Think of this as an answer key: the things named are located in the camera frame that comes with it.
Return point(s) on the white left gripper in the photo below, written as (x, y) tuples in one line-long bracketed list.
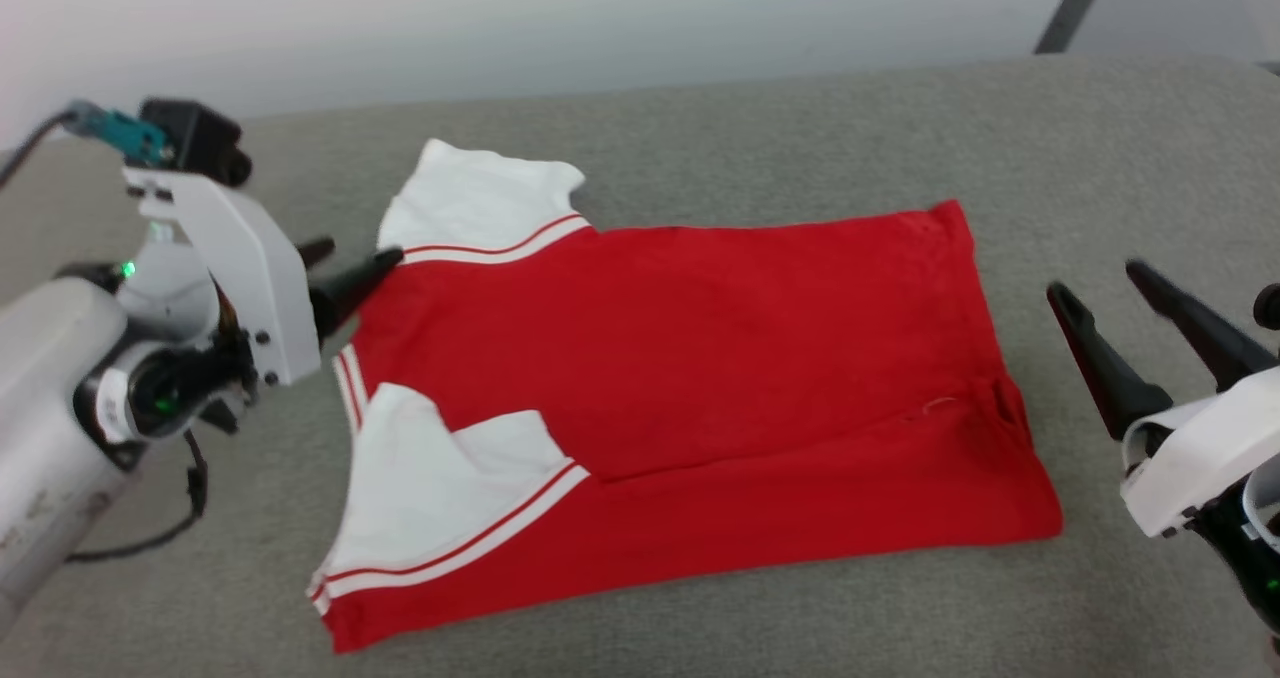
[(260, 288)]

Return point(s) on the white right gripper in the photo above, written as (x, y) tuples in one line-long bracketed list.
[(1200, 448)]

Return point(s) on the red and white shirt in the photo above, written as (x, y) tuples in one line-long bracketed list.
[(700, 358)]

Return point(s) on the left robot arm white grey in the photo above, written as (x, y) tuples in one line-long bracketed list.
[(50, 408)]

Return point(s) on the dark grey panel foot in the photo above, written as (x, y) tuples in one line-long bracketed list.
[(1068, 13)]

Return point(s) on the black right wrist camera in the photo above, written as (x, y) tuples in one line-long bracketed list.
[(1270, 306)]

